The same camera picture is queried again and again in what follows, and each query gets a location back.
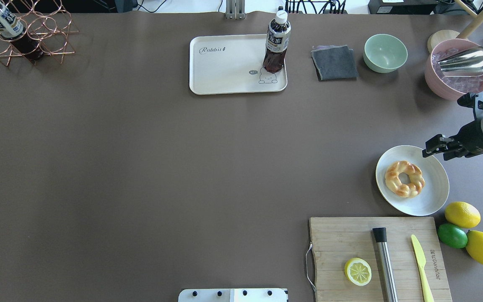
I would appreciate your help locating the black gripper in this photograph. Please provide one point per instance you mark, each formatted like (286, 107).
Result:
(473, 135)

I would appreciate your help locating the twisted glazed donut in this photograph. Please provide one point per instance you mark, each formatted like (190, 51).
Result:
(404, 179)

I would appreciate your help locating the white round plate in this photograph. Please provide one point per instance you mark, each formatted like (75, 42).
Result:
(432, 197)

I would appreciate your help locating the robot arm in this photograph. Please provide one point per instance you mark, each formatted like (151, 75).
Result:
(474, 101)

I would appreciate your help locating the cream rabbit serving tray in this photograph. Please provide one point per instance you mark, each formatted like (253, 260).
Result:
(231, 64)

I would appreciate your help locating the pink ice bowl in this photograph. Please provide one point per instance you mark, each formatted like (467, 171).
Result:
(450, 88)

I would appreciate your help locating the upper yellow lemon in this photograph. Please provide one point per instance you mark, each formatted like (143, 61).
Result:
(462, 214)

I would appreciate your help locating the green lime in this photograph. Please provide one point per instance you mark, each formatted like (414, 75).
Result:
(452, 235)

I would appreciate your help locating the metal ice scoop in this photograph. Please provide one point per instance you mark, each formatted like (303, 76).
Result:
(466, 63)

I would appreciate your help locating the mint green bowl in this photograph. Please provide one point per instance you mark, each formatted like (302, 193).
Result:
(384, 53)

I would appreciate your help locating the yellow plastic knife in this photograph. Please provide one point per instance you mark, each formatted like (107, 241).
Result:
(421, 262)

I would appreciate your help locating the grey folded cloth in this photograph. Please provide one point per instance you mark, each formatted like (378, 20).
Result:
(334, 62)

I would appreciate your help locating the wooden cutting board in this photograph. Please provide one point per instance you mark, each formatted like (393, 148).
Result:
(338, 239)

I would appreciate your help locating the wooden stand legs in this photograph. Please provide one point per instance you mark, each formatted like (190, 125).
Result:
(477, 20)

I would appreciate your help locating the steel muddler black tip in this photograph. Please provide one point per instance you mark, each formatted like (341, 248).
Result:
(384, 264)

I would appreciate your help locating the half lemon slice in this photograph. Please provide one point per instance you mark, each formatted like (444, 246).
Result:
(358, 271)

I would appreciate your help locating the upright dark tea bottle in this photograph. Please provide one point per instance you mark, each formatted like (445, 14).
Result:
(278, 34)

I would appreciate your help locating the tea bottle in rack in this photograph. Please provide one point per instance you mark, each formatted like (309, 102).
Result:
(13, 30)

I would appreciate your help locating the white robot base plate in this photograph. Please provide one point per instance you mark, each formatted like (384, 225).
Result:
(259, 294)

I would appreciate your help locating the metal camera post mount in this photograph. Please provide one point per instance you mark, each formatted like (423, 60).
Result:
(235, 9)

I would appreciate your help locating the copper wire bottle rack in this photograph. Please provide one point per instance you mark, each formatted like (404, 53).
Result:
(48, 26)

